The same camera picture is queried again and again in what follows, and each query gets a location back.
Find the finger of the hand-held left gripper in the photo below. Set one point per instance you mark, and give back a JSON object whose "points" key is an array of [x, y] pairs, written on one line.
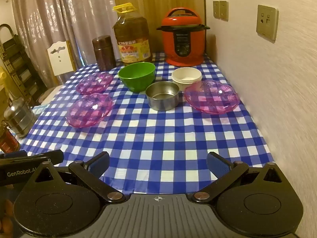
{"points": [[17, 153], [49, 156]]}

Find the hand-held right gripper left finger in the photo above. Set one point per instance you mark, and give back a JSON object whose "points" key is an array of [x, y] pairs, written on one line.
{"points": [[99, 164]]}

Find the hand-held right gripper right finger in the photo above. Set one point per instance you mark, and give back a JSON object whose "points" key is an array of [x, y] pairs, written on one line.
{"points": [[218, 166]]}

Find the purple transparent plate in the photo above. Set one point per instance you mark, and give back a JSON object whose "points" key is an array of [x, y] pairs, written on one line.
{"points": [[94, 84], [213, 99], [89, 110]]}

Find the stainless steel bowl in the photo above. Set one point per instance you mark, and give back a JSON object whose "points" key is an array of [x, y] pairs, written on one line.
{"points": [[161, 103]]}

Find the white bowl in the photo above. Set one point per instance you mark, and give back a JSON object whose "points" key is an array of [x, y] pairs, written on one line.
{"points": [[182, 85], [187, 74]]}

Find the green plastic bowl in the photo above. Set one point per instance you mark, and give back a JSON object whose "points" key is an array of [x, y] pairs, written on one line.
{"points": [[136, 79]]}

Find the red can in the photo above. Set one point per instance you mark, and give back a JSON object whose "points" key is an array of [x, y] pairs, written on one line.
{"points": [[7, 141]]}

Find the stacked stainless steel pot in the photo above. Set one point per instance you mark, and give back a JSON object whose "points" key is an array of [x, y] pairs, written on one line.
{"points": [[19, 119]]}

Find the teal striped cloth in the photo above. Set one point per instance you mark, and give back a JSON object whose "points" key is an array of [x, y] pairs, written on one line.
{"points": [[39, 109]]}

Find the blue white checkered tablecloth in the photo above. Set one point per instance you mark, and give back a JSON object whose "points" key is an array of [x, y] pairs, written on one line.
{"points": [[153, 133]]}

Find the black metal rack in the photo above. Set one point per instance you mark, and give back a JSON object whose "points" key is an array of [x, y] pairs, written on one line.
{"points": [[14, 62]]}

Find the white wooden chair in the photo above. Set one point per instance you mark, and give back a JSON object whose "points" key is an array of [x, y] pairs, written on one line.
{"points": [[68, 64]]}

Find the brown cylindrical canister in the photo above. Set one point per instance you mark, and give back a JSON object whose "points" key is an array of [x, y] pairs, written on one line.
{"points": [[104, 54]]}

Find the red electric pressure cooker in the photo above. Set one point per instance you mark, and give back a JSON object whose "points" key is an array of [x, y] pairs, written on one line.
{"points": [[171, 49]]}

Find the large cooking oil bottle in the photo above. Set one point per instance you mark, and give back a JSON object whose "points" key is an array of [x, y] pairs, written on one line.
{"points": [[131, 29]]}

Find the sheer patterned curtain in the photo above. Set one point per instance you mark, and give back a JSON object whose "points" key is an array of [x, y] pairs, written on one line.
{"points": [[49, 17]]}

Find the beige wall outlet panel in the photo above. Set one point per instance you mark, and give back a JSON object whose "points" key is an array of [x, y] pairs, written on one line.
{"points": [[267, 23]]}

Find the beige wall socket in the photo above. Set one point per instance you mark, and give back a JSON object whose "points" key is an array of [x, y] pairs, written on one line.
{"points": [[223, 11], [216, 10]]}

